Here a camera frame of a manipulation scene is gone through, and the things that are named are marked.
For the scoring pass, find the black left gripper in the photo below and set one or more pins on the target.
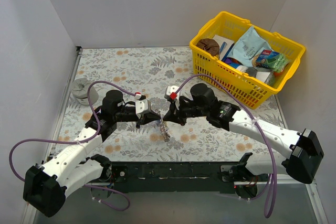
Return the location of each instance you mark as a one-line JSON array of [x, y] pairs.
[[143, 117]]

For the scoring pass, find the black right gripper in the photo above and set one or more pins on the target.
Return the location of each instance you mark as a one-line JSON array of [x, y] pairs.
[[178, 114]]

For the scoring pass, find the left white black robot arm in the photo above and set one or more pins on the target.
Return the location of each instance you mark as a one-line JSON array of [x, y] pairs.
[[47, 187]]

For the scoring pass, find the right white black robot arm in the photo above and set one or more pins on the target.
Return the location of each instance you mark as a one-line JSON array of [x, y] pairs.
[[296, 154]]

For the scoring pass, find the floral patterned table mat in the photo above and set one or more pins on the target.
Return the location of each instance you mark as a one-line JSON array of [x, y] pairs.
[[150, 71]]

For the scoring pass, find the grey tape roll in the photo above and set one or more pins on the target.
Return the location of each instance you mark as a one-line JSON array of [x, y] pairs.
[[79, 89]]

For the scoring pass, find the brown round bread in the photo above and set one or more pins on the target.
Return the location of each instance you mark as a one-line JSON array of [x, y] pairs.
[[209, 45]]

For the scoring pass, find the white box in basket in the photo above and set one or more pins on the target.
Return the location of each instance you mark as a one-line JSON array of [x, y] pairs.
[[225, 46]]

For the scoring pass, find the yellow plastic shopping basket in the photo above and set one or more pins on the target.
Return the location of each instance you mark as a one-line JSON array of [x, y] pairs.
[[250, 85]]

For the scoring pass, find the light blue chips bag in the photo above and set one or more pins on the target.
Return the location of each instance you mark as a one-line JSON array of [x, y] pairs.
[[248, 47]]

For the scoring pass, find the green wrapped package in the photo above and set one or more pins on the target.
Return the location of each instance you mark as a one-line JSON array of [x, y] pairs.
[[272, 60]]

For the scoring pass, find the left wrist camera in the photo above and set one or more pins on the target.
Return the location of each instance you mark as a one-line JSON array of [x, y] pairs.
[[142, 105]]

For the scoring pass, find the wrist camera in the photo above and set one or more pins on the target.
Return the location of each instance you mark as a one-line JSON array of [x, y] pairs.
[[142, 105], [172, 94]]

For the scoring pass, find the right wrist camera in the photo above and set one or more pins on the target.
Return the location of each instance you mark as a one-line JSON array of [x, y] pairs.
[[172, 94]]

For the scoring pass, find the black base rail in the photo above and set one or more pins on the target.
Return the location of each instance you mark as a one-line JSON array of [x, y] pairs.
[[138, 177]]

